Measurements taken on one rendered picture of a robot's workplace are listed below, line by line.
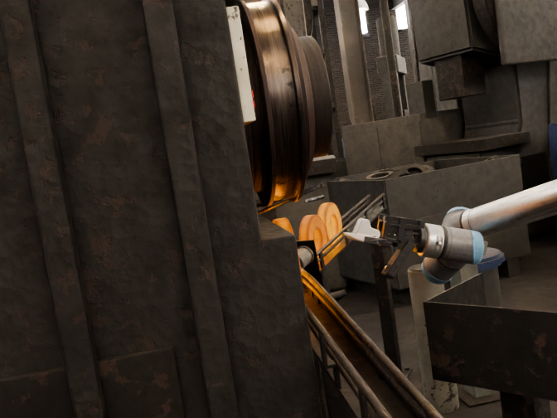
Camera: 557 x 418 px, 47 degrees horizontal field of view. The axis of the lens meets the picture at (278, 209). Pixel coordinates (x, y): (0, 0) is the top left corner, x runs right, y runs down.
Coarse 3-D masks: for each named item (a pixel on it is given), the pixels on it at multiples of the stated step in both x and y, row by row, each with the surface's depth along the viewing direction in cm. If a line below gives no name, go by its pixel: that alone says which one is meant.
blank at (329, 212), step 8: (320, 208) 214; (328, 208) 214; (336, 208) 220; (320, 216) 212; (328, 216) 213; (336, 216) 219; (328, 224) 212; (336, 224) 220; (328, 232) 212; (336, 232) 219; (328, 240) 211; (336, 240) 217; (336, 248) 217
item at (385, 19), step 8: (384, 0) 781; (384, 8) 782; (384, 16) 783; (384, 24) 785; (384, 32) 788; (392, 40) 788; (392, 48) 787; (392, 56) 788; (392, 64) 789; (392, 72) 790; (392, 80) 791; (392, 88) 793; (392, 96) 795; (400, 104) 796; (400, 112) 795
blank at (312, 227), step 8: (304, 216) 202; (312, 216) 201; (304, 224) 199; (312, 224) 201; (320, 224) 206; (304, 232) 197; (312, 232) 200; (320, 232) 206; (304, 240) 197; (320, 240) 206; (320, 248) 205
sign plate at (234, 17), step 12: (228, 12) 100; (240, 12) 101; (240, 24) 101; (240, 36) 101; (240, 48) 101; (240, 60) 101; (240, 72) 101; (240, 84) 101; (240, 96) 102; (252, 96) 103; (252, 108) 102; (252, 120) 102
